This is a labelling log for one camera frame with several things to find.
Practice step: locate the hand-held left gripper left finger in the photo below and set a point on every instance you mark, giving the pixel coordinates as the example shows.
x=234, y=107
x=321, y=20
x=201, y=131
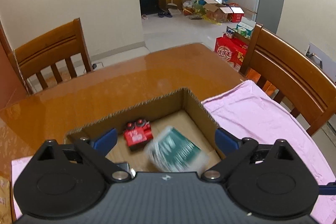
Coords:
x=106, y=141

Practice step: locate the white and green box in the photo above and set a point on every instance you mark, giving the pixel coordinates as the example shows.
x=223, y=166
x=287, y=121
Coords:
x=245, y=28

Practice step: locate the wooden door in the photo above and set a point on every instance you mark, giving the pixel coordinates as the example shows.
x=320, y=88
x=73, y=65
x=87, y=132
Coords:
x=9, y=77

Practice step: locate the cardboard box on floor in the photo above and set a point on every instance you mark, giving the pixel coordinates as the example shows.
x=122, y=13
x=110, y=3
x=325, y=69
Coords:
x=218, y=12

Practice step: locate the wooden chair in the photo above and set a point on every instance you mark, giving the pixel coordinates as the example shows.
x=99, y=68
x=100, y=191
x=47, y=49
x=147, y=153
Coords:
x=52, y=53
x=288, y=74

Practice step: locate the small red carton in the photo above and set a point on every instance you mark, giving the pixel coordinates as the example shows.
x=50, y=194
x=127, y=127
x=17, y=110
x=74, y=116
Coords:
x=236, y=15

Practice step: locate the dark slippers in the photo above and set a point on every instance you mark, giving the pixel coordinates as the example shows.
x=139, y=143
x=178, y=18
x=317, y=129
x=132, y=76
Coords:
x=164, y=14

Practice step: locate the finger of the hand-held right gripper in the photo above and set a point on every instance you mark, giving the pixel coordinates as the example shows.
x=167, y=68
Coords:
x=328, y=188

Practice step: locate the cardboard box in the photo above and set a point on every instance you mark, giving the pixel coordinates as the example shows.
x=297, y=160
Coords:
x=218, y=12
x=189, y=108

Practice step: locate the white bottle with green label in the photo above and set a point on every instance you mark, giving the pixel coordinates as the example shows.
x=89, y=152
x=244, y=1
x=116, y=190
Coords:
x=174, y=151

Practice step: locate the red gift box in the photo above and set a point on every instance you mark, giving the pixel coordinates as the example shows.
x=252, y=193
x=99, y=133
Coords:
x=231, y=52

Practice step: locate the red toy car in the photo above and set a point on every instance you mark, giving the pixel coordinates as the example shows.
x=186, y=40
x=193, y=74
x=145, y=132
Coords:
x=137, y=134

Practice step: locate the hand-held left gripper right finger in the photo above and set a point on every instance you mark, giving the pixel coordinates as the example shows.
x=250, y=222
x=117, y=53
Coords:
x=225, y=140

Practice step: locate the grey refrigerator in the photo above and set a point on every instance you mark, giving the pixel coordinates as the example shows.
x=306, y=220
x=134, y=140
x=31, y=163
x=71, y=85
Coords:
x=270, y=3

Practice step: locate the pink cloth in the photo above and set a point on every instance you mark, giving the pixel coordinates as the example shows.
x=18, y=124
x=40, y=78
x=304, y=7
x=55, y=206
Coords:
x=262, y=121

